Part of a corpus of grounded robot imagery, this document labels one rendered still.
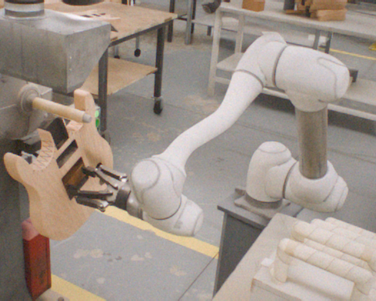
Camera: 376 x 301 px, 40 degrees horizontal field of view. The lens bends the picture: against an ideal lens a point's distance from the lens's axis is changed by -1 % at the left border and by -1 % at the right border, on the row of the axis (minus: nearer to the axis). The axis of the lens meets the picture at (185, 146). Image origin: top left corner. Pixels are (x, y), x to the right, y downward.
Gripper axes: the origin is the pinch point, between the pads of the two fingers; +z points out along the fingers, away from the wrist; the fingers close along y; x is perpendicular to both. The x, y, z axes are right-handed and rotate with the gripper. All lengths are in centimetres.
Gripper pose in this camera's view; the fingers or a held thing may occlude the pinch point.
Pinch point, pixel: (76, 178)
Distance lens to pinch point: 159.6
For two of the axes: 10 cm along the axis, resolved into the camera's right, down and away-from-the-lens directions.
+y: 4.7, -6.6, 5.9
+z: -8.8, -2.7, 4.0
